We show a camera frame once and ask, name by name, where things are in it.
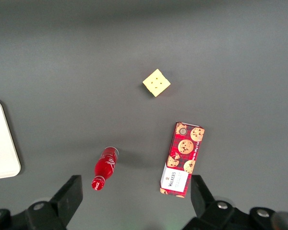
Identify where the multicoloured puzzle cube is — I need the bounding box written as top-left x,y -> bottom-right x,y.
142,69 -> 171,98

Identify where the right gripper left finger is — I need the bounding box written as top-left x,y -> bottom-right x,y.
25,174 -> 84,230

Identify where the white rectangular tray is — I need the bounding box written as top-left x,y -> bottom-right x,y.
0,98 -> 22,181

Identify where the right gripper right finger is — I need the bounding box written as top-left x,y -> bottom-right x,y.
184,174 -> 235,230

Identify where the red coke bottle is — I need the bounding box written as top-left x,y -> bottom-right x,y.
91,146 -> 120,192

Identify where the red Walkers cookie box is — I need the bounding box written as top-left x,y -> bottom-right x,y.
159,121 -> 205,199

